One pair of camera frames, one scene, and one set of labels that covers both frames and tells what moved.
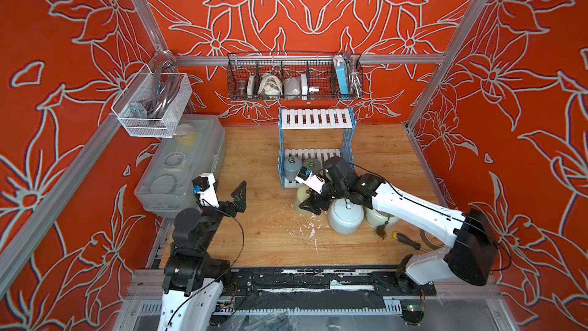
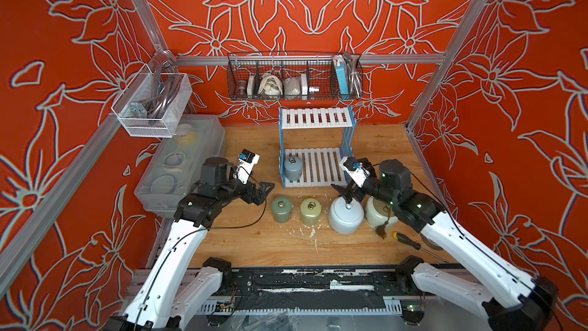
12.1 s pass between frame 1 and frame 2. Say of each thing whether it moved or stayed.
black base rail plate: stayed
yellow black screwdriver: stayed
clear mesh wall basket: stayed
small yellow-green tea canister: moved
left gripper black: moved
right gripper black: moved
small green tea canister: moved
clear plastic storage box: stayed
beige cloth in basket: stayed
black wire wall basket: stayed
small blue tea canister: stayed
